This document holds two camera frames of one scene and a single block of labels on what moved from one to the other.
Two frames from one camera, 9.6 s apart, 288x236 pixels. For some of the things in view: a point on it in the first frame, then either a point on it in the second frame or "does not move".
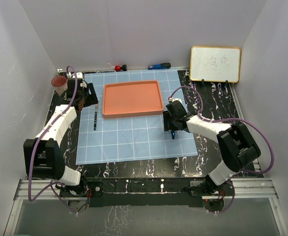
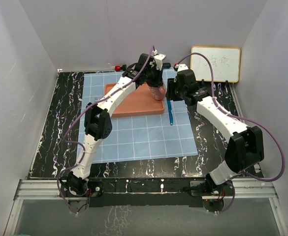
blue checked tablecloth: x=142 y=137 does not move
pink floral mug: x=60 y=83 → x=158 y=92
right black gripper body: x=170 y=124 → x=175 y=93
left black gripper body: x=88 y=96 → x=153 y=76
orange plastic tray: x=131 y=98 does not move
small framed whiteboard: x=215 y=64 does not move
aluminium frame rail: x=255 y=189 does not move
